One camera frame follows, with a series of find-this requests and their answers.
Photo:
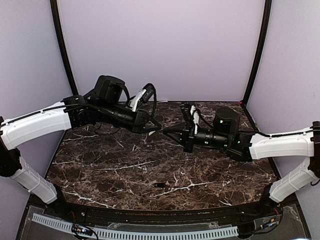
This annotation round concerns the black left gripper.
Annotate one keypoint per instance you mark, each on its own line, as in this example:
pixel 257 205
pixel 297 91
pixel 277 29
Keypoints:
pixel 140 116

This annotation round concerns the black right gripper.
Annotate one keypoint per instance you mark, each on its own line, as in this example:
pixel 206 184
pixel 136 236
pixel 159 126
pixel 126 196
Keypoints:
pixel 188 138

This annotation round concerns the key with black head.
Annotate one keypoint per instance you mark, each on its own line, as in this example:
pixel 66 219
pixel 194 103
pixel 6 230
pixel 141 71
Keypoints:
pixel 159 185

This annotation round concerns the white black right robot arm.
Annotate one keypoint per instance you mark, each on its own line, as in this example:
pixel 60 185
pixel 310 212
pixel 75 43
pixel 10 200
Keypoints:
pixel 246 146

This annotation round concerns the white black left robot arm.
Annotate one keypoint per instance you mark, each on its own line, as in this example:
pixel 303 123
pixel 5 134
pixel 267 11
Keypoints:
pixel 108 102

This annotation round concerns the right circuit board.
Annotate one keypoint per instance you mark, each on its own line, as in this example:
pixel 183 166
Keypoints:
pixel 271 222

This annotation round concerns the circuit board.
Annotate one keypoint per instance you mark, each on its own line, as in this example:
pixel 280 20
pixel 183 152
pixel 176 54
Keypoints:
pixel 81 230
pixel 271 222

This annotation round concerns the left circuit board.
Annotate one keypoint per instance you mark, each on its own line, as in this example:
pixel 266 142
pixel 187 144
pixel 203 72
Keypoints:
pixel 81 230

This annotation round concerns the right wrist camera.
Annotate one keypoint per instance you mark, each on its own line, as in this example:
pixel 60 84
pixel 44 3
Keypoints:
pixel 190 115

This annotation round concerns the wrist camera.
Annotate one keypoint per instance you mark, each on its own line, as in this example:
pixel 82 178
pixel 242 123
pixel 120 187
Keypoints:
pixel 142 97
pixel 190 115

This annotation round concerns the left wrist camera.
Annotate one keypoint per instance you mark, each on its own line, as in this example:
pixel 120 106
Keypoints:
pixel 142 97

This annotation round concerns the black front rail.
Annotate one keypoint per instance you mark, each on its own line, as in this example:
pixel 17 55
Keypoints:
pixel 90 214

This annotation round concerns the white slotted cable duct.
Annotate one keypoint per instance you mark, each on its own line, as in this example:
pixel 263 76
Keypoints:
pixel 110 234

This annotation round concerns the black right corner post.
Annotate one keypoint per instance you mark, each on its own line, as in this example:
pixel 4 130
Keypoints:
pixel 258 53

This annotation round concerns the black corner post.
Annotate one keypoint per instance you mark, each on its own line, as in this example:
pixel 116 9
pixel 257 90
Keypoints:
pixel 258 53
pixel 54 5

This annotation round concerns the black left corner post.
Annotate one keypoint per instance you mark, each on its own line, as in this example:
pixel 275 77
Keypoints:
pixel 54 5

